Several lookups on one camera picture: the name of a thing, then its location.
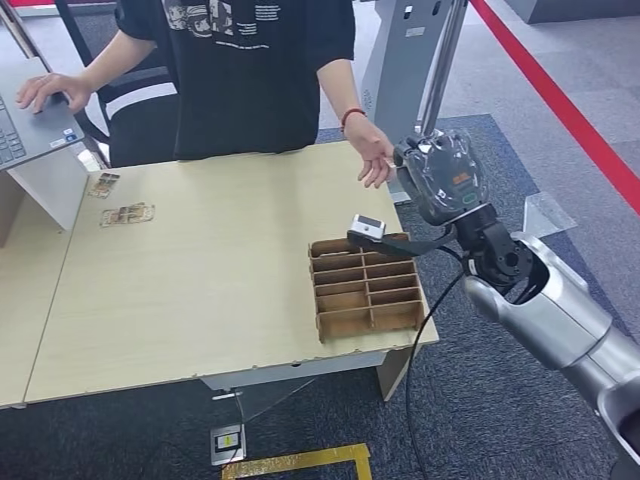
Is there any person's right hand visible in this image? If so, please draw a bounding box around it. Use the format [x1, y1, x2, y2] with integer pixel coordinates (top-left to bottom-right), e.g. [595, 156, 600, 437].
[14, 71, 94, 115]

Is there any person's left hand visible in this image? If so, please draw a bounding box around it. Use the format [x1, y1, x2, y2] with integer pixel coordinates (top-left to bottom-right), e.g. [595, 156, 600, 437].
[343, 113, 396, 191]

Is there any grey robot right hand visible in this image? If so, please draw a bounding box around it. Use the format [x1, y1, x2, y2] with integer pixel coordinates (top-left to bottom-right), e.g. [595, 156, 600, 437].
[392, 129, 491, 228]

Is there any person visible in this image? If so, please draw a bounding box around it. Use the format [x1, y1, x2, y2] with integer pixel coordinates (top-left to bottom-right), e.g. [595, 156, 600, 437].
[14, 0, 396, 191]

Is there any grey laptop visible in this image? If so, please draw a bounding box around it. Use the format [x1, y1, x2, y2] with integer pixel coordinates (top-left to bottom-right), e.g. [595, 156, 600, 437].
[0, 0, 87, 173]

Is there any grey kiosk stand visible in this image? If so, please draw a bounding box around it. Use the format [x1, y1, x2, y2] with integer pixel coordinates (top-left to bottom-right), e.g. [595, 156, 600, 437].
[360, 0, 454, 206]

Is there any white laptop stand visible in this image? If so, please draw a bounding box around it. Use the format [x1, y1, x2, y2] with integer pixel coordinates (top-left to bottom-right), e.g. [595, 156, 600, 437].
[0, 141, 94, 248]

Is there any black office chair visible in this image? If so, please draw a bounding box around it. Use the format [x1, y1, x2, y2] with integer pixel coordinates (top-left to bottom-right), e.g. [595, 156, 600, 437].
[54, 0, 180, 169]

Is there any clear plastic triangle piece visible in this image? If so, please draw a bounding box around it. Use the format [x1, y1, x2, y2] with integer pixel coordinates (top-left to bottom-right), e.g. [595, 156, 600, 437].
[521, 191, 579, 248]

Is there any brown cardboard divider tray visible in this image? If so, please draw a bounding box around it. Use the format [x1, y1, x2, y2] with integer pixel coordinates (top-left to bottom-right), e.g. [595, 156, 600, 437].
[307, 232, 426, 344]

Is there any red barrier belt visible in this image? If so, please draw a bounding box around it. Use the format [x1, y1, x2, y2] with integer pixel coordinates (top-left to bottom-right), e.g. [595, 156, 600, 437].
[469, 0, 640, 217]

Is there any grey platform base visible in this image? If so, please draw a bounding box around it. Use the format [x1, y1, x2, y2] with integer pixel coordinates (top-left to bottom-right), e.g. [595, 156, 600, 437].
[503, 0, 640, 26]

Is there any metal floor socket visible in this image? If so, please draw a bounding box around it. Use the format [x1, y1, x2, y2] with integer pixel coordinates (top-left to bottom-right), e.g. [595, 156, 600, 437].
[209, 423, 248, 468]

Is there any red string bracelet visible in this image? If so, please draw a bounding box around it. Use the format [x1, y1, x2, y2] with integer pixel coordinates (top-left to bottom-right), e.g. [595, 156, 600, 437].
[340, 107, 368, 132]

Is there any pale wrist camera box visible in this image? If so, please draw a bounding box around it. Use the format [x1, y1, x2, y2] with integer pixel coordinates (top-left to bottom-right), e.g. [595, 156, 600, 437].
[347, 213, 387, 242]

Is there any black camera bracket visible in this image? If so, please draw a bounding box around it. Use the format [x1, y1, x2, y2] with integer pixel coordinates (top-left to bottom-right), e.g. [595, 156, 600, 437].
[346, 225, 458, 260]

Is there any chrome stanchion post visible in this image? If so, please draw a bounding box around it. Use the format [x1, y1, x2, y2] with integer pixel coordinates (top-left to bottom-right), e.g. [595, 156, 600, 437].
[408, 0, 470, 150]

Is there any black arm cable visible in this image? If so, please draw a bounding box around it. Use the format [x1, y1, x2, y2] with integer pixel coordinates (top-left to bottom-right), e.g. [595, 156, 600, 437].
[404, 246, 467, 480]

